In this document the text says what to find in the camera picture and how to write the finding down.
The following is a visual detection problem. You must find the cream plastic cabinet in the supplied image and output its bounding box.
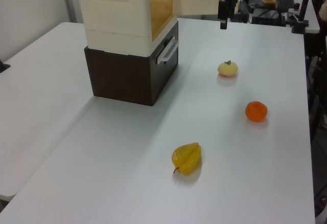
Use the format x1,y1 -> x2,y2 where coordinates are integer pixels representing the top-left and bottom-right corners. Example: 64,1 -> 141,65
75,0 -> 178,55

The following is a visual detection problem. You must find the black equipment box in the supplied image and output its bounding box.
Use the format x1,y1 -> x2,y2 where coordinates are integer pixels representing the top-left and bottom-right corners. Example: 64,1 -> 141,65
251,6 -> 286,26

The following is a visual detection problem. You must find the black keyboard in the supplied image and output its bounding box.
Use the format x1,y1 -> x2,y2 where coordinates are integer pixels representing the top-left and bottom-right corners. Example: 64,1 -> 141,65
276,0 -> 295,13

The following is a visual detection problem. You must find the pale yellow toy fruit with leaf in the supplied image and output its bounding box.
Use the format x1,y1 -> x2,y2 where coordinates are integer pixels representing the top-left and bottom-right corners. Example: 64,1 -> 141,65
217,60 -> 239,77

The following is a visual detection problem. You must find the black pole stand with clamp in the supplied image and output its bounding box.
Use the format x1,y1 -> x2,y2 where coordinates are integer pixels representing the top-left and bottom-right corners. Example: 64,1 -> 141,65
291,0 -> 315,33

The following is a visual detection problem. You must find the orange toy tangerine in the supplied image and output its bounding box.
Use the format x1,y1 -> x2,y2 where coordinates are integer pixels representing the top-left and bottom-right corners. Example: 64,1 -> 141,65
245,101 -> 269,122

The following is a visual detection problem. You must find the dark brown wooden drawer box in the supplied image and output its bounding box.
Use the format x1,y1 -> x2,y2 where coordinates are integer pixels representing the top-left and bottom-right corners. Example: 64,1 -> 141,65
84,20 -> 180,107

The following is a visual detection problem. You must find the yellow toy starfruit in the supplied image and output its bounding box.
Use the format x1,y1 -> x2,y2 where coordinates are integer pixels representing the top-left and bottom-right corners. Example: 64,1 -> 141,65
171,142 -> 202,176

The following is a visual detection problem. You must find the white drawer handle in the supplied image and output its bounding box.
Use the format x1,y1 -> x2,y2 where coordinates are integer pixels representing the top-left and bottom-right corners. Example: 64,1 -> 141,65
156,35 -> 179,64

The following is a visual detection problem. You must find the small black mount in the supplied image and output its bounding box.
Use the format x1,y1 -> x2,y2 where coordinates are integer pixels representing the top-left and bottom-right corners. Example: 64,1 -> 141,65
0,58 -> 11,74

